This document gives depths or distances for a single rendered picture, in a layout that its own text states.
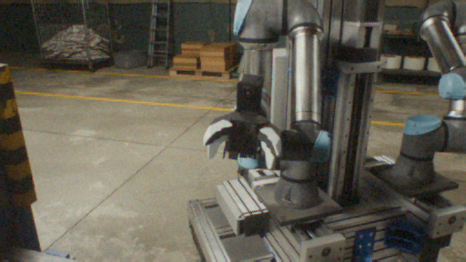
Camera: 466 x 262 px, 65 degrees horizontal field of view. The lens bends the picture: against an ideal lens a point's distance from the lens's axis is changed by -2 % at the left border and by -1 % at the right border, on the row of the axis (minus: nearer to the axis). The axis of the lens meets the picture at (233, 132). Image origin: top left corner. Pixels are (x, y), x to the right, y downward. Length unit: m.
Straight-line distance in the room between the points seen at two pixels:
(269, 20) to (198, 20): 6.98
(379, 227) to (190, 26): 7.04
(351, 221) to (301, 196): 0.24
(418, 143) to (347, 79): 0.36
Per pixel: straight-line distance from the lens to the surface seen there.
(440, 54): 1.31
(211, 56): 6.83
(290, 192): 1.20
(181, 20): 8.15
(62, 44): 8.33
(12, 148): 1.27
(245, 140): 0.67
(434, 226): 1.43
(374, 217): 1.41
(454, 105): 1.51
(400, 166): 1.49
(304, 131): 0.87
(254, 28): 1.04
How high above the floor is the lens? 1.46
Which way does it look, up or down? 21 degrees down
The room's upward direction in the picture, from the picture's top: straight up
